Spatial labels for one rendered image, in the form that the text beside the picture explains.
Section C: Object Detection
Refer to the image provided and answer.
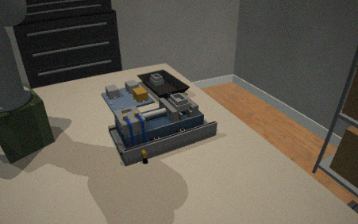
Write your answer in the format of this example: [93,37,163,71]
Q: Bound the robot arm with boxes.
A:
[0,0,31,112]

